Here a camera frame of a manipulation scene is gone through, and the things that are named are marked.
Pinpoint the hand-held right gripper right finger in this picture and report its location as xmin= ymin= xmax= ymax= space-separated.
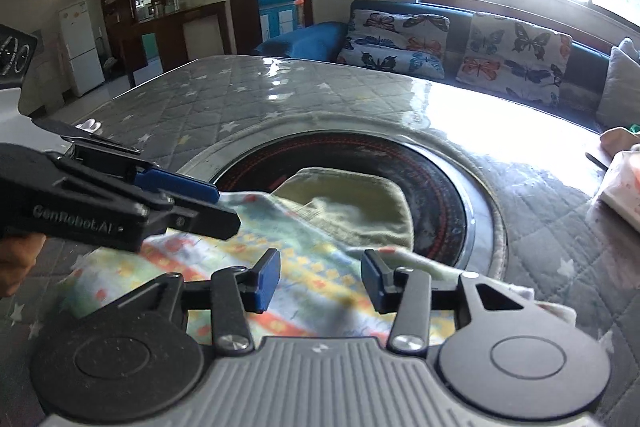
xmin=361 ymin=249 xmax=538 ymax=356

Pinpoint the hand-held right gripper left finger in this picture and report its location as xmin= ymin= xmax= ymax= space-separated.
xmin=107 ymin=248 xmax=282 ymax=356

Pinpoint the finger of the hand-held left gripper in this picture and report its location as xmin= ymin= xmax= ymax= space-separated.
xmin=60 ymin=134 xmax=221 ymax=205
xmin=140 ymin=189 xmax=242 ymax=242

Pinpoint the green patterned garment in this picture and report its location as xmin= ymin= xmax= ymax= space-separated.
xmin=60 ymin=167 xmax=578 ymax=348

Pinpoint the person's left hand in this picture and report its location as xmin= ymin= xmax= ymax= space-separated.
xmin=0 ymin=232 xmax=48 ymax=298

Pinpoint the grey quilted table cover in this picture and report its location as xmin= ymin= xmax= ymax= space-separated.
xmin=0 ymin=54 xmax=640 ymax=427

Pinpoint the round black hotplate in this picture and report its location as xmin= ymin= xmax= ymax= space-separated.
xmin=175 ymin=112 xmax=508 ymax=283

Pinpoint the dark wooden cabinet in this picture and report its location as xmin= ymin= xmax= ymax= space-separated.
xmin=95 ymin=0 xmax=231 ymax=88

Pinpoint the white refrigerator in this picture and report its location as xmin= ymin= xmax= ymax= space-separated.
xmin=57 ymin=0 xmax=106 ymax=96

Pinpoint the dark object with white marks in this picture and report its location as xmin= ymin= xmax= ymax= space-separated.
xmin=0 ymin=24 xmax=39 ymax=90

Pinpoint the blue sofa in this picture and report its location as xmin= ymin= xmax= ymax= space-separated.
xmin=252 ymin=0 xmax=640 ymax=132

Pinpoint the blue cabinet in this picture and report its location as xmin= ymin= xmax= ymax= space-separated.
xmin=257 ymin=0 xmax=306 ymax=40

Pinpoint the small butterfly print cushion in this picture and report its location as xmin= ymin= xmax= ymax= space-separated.
xmin=336 ymin=9 xmax=451 ymax=80

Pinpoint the large butterfly print cushion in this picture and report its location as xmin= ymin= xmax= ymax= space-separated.
xmin=456 ymin=12 xmax=573 ymax=108

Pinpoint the pink garment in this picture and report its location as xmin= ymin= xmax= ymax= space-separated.
xmin=597 ymin=147 xmax=640 ymax=230

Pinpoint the cream garment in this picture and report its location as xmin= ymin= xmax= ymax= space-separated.
xmin=600 ymin=127 xmax=640 ymax=155

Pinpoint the grey pillow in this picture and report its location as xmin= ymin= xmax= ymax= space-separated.
xmin=595 ymin=38 xmax=640 ymax=130

